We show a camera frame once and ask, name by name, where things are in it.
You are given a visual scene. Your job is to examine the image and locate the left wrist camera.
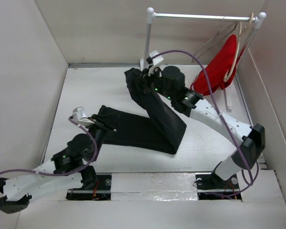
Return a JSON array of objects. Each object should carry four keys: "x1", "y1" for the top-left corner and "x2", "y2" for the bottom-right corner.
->
[{"x1": 71, "y1": 107, "x2": 95, "y2": 128}]

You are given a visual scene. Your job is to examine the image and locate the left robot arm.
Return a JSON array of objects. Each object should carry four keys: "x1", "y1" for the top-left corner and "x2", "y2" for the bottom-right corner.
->
[{"x1": 0, "y1": 114, "x2": 118, "y2": 214}]

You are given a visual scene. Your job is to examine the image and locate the silver foil tape strip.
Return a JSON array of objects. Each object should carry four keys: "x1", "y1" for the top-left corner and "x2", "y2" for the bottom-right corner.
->
[{"x1": 111, "y1": 172, "x2": 198, "y2": 202}]

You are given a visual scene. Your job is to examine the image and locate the red garment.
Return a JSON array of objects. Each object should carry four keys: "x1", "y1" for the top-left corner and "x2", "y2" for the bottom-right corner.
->
[{"x1": 190, "y1": 35, "x2": 237, "y2": 96}]

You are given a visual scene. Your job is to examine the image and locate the grey wire hanger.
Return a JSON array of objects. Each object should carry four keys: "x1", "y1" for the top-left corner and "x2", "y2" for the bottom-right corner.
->
[{"x1": 193, "y1": 21, "x2": 238, "y2": 58}]

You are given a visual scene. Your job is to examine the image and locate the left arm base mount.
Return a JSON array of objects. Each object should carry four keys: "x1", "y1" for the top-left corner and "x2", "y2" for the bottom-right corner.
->
[{"x1": 66, "y1": 173, "x2": 112, "y2": 201}]

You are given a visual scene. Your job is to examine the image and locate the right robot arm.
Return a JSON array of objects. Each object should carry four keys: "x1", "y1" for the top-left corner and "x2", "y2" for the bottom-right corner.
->
[{"x1": 135, "y1": 66, "x2": 266, "y2": 188}]

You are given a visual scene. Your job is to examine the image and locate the wooden hanger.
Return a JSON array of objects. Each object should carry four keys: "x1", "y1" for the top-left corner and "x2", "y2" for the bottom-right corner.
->
[{"x1": 223, "y1": 12, "x2": 254, "y2": 83}]

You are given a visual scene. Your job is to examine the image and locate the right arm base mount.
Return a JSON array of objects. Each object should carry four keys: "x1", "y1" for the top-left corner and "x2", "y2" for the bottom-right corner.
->
[{"x1": 193, "y1": 172, "x2": 242, "y2": 200}]

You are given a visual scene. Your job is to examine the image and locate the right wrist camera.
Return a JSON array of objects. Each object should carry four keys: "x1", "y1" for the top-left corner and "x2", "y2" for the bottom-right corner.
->
[{"x1": 147, "y1": 50, "x2": 164, "y2": 76}]

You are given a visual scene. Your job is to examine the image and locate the white clothes rack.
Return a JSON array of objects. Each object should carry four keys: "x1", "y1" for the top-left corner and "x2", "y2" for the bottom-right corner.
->
[{"x1": 137, "y1": 7, "x2": 267, "y2": 112}]

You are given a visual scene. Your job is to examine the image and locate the black trousers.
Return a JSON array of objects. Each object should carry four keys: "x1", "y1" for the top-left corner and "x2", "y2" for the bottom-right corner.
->
[{"x1": 98, "y1": 68, "x2": 187, "y2": 155}]

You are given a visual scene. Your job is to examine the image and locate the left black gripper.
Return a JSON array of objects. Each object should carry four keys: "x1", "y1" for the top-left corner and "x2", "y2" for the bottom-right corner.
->
[{"x1": 86, "y1": 111, "x2": 121, "y2": 161}]

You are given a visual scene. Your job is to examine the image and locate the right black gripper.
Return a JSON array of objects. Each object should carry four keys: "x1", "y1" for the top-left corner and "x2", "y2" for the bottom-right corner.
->
[{"x1": 133, "y1": 65, "x2": 174, "y2": 101}]

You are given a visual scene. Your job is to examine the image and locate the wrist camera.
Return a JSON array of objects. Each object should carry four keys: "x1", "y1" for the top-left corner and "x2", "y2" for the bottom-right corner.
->
[
  {"x1": 147, "y1": 50, "x2": 164, "y2": 76},
  {"x1": 71, "y1": 107, "x2": 95, "y2": 128}
]

